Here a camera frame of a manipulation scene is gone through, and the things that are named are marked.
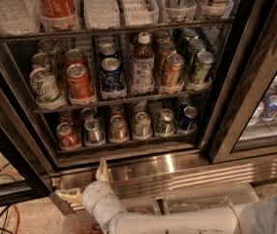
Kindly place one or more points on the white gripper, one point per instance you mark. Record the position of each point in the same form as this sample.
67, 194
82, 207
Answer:
95, 193

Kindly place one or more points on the silver blue redbull can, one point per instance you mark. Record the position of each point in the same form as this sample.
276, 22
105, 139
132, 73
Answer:
93, 131

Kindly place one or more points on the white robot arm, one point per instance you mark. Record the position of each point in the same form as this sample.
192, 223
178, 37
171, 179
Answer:
254, 218

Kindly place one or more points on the red soda can bottom shelf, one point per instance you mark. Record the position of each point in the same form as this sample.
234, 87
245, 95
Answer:
67, 135

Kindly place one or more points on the gold can bottom shelf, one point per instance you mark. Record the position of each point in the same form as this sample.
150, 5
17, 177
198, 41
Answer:
118, 127

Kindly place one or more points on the redbull can rear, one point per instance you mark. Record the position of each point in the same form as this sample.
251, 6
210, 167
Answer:
87, 113

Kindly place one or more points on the silver white can bottom shelf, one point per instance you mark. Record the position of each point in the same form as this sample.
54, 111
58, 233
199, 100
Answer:
142, 125

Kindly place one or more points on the orange soda can front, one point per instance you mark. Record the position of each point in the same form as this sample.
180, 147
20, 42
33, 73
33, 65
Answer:
79, 80

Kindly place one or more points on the orange soda can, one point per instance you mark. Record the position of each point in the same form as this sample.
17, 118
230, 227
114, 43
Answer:
75, 56
79, 80

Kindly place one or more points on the green can bottom shelf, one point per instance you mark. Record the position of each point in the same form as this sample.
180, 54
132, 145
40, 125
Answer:
165, 122

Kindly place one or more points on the blue pepsi can front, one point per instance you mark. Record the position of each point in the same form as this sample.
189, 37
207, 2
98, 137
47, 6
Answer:
111, 75

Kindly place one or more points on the blue pepsi can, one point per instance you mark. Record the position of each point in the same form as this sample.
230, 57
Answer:
111, 75
108, 50

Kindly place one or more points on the white green soda can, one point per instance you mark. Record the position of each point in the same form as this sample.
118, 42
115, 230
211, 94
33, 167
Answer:
44, 85

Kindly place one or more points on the blue can bottom shelf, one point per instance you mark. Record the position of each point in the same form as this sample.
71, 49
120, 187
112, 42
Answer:
187, 118

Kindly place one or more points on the orange soda can rear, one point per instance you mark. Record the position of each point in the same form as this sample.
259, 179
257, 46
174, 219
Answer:
75, 56

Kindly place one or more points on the blue pepsi can rear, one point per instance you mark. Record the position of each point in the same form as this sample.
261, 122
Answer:
108, 50

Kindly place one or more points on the orange gold can front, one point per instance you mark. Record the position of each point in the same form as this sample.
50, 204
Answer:
172, 69

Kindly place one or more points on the green white can front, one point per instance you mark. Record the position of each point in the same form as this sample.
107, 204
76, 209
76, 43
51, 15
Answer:
203, 63

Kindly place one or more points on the fridge glass door right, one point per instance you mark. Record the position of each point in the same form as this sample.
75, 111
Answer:
249, 128

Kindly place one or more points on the white plastic shelf tray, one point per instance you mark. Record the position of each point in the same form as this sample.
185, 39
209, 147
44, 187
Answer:
140, 12

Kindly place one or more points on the clear plastic bin left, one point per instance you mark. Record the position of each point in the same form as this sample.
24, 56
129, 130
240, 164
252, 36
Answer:
83, 223

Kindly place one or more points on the clear plastic bin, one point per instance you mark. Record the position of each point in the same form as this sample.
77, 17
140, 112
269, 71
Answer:
83, 223
192, 199

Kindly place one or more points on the clear plastic bin right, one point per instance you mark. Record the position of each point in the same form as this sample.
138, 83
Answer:
192, 199

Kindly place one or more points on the brown tea bottle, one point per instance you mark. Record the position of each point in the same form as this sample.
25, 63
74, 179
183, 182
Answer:
142, 61

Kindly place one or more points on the red cola bottle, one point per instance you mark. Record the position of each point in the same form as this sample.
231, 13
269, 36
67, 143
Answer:
55, 9

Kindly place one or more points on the clear water bottle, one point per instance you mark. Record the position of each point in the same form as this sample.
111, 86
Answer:
18, 17

